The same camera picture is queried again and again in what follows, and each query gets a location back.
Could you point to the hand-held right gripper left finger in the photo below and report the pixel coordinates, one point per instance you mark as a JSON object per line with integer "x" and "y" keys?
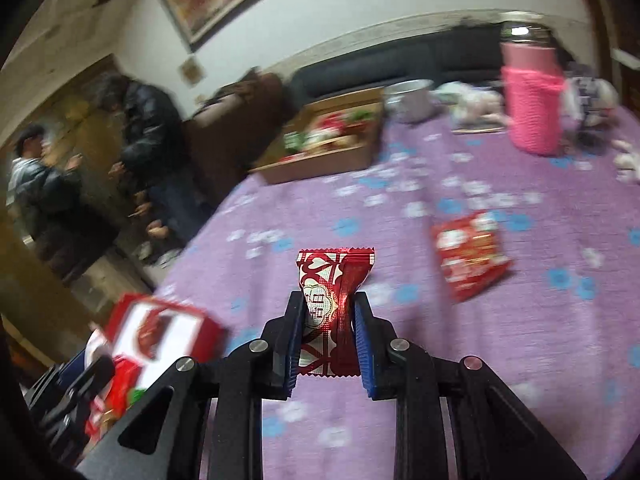
{"x": 295, "y": 360}

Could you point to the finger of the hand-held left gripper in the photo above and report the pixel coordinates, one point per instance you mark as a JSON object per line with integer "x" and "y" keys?
{"x": 95, "y": 375}

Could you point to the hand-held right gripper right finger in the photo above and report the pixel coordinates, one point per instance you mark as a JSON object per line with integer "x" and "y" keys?
{"x": 364, "y": 360}

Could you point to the red green white packet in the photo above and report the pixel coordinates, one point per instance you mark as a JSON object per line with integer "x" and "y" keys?
{"x": 122, "y": 390}

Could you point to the red white candy packet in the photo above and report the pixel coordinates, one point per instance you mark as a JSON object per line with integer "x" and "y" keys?
{"x": 330, "y": 285}

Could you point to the brown cardboard box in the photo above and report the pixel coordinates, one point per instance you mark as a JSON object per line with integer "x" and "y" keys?
{"x": 320, "y": 165}

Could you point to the purple floral tablecloth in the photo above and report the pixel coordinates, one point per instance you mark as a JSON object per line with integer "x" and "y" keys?
{"x": 450, "y": 360}

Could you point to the red box chocolate picture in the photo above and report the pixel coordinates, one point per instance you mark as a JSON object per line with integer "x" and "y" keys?
{"x": 165, "y": 325}

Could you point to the red white-print snack packet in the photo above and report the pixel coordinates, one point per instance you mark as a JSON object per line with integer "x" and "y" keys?
{"x": 470, "y": 257}

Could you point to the pile of small snack packets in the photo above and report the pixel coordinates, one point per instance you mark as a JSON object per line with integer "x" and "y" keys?
{"x": 330, "y": 132}

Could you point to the brown armchair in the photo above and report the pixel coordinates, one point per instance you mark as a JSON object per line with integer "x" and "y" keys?
{"x": 230, "y": 130}

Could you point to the grey plastic container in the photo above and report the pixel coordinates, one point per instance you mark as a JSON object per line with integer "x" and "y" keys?
{"x": 410, "y": 102}

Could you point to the white teaware cluster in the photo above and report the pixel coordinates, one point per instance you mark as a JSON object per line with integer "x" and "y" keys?
{"x": 472, "y": 105}

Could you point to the dark sofa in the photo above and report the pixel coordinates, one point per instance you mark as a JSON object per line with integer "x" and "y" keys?
{"x": 400, "y": 60}

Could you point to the pink thermos flask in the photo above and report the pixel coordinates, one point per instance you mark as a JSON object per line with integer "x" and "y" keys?
{"x": 532, "y": 105}

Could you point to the small white cups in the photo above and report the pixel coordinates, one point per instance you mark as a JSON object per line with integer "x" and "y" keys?
{"x": 627, "y": 160}

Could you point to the dark patterned white pot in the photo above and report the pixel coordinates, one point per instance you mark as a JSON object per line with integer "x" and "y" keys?
{"x": 592, "y": 95}

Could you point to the small wall picture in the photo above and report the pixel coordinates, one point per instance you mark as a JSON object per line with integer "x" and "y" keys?
{"x": 193, "y": 69}

